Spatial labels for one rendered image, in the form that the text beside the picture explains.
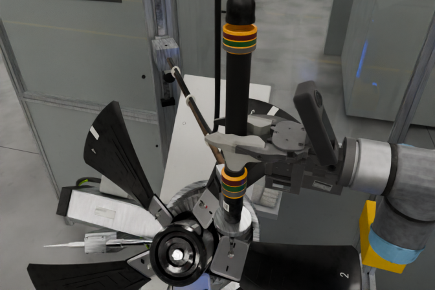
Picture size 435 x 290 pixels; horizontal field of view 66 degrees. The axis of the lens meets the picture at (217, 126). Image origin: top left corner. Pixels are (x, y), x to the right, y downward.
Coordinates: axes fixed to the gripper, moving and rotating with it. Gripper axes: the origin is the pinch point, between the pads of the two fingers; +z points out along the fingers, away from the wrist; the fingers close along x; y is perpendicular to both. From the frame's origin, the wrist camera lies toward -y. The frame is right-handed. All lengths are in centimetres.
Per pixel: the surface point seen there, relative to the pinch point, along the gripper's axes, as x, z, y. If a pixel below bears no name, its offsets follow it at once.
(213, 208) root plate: 4.3, 2.1, 23.6
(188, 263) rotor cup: -5.8, 3.8, 28.8
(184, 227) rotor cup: -2.0, 6.0, 23.7
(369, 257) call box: 21, -35, 48
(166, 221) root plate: 2.0, 11.9, 28.5
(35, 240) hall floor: 54, 136, 151
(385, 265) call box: 21, -40, 50
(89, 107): 70, 84, 52
